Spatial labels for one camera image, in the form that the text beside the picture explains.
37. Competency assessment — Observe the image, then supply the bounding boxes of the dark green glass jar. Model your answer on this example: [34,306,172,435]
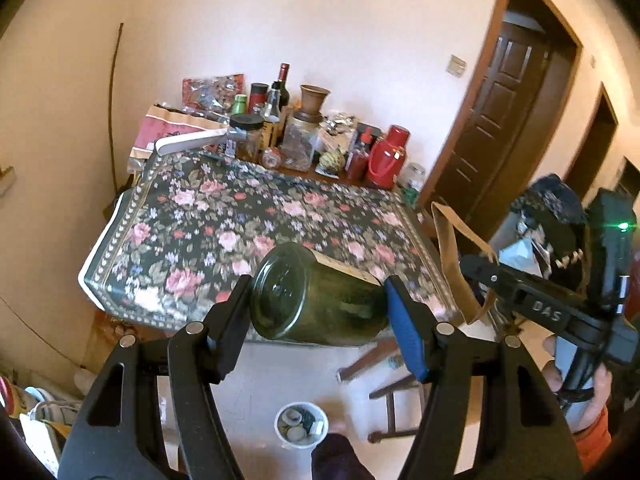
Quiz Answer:
[250,242,388,347]

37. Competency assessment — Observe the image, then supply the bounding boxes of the beige paper strap trash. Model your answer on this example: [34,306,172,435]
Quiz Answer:
[431,202,498,325]

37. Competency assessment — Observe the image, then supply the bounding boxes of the white trash bucket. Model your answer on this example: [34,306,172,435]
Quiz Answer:
[273,402,330,450]

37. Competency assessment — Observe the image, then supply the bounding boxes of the person's right hand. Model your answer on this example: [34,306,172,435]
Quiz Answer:
[542,336,612,434]

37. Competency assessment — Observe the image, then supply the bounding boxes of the pile of clothes on rack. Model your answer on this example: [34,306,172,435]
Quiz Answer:
[489,174,589,292]

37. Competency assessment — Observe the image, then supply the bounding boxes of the wooden stool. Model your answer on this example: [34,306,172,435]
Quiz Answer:
[336,336,430,444]

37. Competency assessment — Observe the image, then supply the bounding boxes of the dark brown wooden door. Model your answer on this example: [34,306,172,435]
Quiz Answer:
[430,22,550,236]

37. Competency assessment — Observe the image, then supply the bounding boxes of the floral dark green tablecloth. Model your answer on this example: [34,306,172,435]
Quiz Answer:
[78,151,461,332]

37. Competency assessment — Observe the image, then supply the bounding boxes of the green plastic bag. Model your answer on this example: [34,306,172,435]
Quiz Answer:
[402,188,420,208]

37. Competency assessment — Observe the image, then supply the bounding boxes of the small glass jar silver lid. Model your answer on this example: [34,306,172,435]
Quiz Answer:
[398,162,426,192]

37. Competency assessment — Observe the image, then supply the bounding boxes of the red thermos jug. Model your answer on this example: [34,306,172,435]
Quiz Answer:
[367,125,410,190]

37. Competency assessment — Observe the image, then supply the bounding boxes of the white flat box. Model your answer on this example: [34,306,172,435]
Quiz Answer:
[154,128,228,156]

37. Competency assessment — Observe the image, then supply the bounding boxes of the small pink-lid jar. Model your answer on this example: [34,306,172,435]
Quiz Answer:
[262,148,282,169]

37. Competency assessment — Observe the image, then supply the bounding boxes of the pink paper gift bag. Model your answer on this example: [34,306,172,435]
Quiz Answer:
[129,104,224,160]

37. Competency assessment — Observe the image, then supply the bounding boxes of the red sauce squeeze bottle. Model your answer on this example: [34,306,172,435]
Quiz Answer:
[345,127,374,182]

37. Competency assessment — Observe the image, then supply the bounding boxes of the clear jar black lid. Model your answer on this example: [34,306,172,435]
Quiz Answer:
[224,113,264,162]

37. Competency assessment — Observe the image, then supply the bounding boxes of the green custard apple fruit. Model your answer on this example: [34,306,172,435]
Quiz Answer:
[318,148,345,174]

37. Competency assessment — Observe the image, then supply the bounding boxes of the large glass jar dried goods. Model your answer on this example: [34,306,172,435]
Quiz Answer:
[280,108,323,172]

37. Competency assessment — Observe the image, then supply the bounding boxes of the clear liquor bottle yellow label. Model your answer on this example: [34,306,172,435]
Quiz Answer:
[260,80,281,151]

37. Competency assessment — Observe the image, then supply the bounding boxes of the green bottle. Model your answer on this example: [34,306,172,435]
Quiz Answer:
[230,93,248,115]

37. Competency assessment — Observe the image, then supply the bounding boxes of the red patterned snack bag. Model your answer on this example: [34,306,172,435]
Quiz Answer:
[181,74,244,114]

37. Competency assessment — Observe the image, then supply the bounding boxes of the red dark-lid canister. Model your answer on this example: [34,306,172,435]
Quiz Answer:
[247,82,269,115]

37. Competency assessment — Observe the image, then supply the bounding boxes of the brown clay vase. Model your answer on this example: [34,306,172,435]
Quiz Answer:
[300,84,331,116]

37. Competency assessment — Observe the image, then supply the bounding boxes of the dark wine bottle red cap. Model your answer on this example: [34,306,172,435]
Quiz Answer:
[278,63,290,110]

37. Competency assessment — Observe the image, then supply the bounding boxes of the wall light switch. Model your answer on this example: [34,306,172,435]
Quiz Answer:
[446,54,466,78]

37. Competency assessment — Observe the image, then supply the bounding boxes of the thin dark stick on wall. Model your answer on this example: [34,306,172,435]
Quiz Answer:
[107,22,125,196]

